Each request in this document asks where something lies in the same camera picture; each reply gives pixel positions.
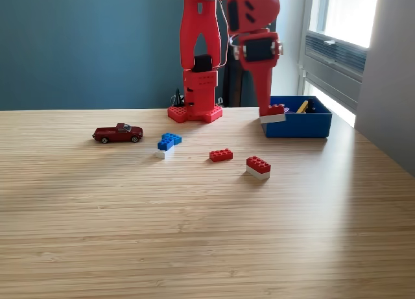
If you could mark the white framed window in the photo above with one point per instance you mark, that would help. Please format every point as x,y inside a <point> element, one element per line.
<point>350,13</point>

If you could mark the dark red toy car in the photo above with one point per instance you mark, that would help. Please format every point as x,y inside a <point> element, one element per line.
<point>116,133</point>

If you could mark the blue plastic bin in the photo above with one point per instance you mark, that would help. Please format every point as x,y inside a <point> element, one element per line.
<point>304,125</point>

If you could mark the dark wooden chair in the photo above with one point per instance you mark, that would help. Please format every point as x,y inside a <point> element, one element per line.
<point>240,85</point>

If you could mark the grey louvred window vent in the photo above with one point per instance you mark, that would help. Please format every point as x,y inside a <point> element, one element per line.
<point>343,54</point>

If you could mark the red and white brick stack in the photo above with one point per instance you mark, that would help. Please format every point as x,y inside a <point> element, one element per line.
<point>273,114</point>
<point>258,167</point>

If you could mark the yellow toy digger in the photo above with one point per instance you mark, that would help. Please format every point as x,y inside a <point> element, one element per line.
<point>306,107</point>

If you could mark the blue and white brick stack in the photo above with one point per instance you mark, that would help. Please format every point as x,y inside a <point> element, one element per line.
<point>168,141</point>

